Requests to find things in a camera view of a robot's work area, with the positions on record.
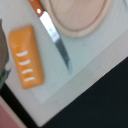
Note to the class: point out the gripper finger with beige pad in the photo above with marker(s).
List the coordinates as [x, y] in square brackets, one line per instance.
[4, 57]

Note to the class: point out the round wooden plate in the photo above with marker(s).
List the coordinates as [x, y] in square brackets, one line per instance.
[77, 18]

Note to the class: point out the woven beige placemat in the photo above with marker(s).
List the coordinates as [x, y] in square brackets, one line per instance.
[90, 58]

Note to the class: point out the knife with orange handle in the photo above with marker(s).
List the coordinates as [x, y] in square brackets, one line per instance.
[52, 31]

